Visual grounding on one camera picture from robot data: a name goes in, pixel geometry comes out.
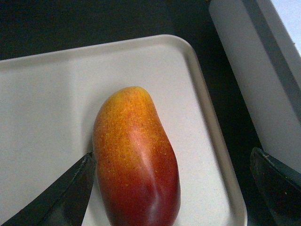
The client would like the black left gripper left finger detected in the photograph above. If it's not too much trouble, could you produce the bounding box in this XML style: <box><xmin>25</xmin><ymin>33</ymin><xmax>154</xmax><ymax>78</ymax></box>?
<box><xmin>3</xmin><ymin>152</ymin><xmax>96</xmax><ymax>226</ymax></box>

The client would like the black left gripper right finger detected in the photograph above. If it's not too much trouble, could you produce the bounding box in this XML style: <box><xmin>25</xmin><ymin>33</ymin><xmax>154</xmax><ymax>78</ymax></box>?
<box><xmin>250</xmin><ymin>148</ymin><xmax>301</xmax><ymax>226</ymax></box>

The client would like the dark red mango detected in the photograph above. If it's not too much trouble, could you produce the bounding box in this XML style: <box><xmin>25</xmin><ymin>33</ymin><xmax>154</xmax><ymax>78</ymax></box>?
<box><xmin>93</xmin><ymin>87</ymin><xmax>181</xmax><ymax>226</ymax></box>

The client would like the white checkout scale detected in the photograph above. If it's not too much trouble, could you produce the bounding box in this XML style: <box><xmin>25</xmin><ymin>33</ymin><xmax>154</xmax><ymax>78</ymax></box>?
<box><xmin>209</xmin><ymin>0</ymin><xmax>301</xmax><ymax>171</ymax></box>

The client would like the black ribbed checkout counter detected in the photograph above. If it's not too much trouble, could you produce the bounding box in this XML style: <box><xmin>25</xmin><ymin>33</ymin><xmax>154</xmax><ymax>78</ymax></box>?
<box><xmin>0</xmin><ymin>0</ymin><xmax>275</xmax><ymax>226</ymax></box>

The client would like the beige plastic tray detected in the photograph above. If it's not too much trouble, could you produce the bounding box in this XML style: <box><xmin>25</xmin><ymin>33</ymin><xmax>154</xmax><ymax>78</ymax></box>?
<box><xmin>0</xmin><ymin>35</ymin><xmax>247</xmax><ymax>226</ymax></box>

